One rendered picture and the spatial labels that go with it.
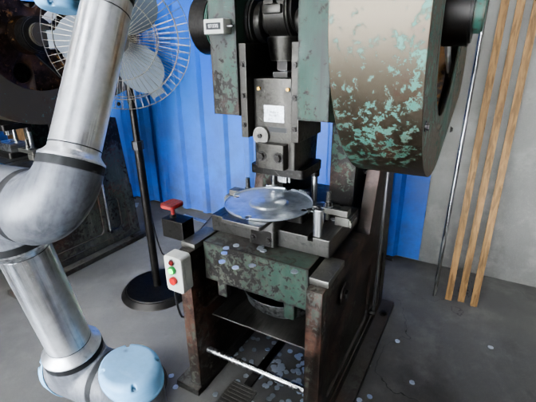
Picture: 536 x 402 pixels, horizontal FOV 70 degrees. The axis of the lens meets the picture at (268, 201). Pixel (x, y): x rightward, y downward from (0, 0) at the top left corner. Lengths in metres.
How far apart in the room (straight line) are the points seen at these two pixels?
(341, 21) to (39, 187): 0.57
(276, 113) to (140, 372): 0.79
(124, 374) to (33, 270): 0.26
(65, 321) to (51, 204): 0.30
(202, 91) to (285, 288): 1.97
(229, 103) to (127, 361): 0.78
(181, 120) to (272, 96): 1.91
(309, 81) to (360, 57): 0.35
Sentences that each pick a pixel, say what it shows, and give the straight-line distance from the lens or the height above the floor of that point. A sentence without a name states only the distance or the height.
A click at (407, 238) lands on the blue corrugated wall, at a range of 2.53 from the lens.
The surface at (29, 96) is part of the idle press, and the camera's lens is 2.18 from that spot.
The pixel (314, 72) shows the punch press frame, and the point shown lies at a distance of 1.10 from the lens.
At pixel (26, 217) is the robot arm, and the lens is 0.62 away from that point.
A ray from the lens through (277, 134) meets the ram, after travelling 1.22.
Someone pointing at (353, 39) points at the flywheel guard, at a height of 1.27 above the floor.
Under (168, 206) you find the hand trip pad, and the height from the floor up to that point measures 0.76.
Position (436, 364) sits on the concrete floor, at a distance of 1.90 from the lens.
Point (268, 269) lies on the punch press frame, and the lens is 1.22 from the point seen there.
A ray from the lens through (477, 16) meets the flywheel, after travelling 1.10.
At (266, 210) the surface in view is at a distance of 1.20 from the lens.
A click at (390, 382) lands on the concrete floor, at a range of 1.77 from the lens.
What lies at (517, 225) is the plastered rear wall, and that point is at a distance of 2.48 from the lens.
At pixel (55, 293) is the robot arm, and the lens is 0.80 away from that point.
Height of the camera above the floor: 1.25
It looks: 22 degrees down
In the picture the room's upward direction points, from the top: 1 degrees counter-clockwise
